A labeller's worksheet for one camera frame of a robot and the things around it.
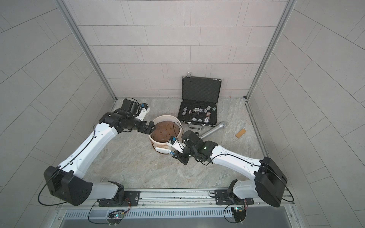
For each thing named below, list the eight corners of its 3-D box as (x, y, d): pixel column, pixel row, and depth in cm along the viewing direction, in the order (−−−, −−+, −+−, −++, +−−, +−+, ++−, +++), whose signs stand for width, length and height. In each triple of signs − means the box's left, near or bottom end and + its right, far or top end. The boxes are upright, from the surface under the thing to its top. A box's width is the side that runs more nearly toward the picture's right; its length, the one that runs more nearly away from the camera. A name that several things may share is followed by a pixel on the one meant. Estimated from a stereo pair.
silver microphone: (201, 140, 94) (201, 137, 91) (198, 136, 95) (198, 134, 93) (225, 127, 100) (226, 124, 98) (222, 123, 102) (223, 121, 100)
